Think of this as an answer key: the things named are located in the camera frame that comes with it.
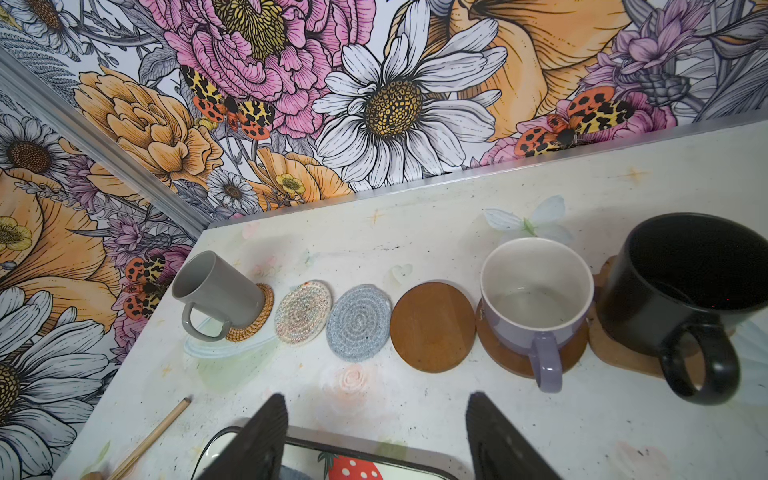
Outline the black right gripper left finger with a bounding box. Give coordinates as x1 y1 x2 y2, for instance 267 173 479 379
199 393 288 480

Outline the woven rattan round coaster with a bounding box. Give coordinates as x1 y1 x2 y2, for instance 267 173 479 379
225 283 275 344

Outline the strawberry print serving tray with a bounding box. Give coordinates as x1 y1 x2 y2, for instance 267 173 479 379
190 424 463 480

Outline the paw print cork coaster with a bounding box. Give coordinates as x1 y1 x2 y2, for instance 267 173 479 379
587 256 708 390

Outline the blue grey fabric coaster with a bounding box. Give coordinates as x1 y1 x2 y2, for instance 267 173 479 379
326 284 392 362

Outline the grey mug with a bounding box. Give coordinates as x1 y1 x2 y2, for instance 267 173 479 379
171 251 266 342

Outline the wooden stick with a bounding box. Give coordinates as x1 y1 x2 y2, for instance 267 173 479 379
81 396 192 480

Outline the black mug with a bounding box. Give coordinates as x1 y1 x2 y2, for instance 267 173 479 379
596 213 767 405

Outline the brown round wooden coaster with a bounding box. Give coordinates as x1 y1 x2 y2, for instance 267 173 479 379
475 301 589 379

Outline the purple white mug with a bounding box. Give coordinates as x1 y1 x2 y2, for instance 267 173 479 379
480 237 595 394

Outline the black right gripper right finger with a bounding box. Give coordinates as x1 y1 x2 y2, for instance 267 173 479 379
465 391 560 480

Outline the white woven round coaster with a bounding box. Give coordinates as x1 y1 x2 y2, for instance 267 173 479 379
275 280 333 346

